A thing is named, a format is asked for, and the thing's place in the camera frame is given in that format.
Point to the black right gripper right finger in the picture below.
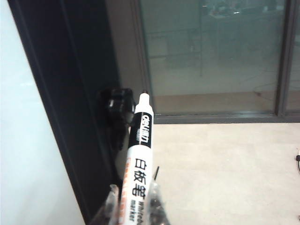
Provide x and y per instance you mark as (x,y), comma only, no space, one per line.
(157,206)

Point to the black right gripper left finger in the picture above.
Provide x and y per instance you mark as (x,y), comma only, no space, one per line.
(107,211)

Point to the white black whiteboard marker pen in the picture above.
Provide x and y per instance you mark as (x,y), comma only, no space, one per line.
(140,150)

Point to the black pen holder clip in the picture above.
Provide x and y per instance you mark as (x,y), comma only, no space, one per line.
(117,107)

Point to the glass partition pane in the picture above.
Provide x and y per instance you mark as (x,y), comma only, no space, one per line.
(211,58)
(295,70)

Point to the white board with black frame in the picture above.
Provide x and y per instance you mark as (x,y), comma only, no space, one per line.
(23,117)

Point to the whiteboard with black frame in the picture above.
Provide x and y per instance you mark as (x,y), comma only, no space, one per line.
(70,70)

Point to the grey partition frame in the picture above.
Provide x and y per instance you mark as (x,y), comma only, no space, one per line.
(282,70)

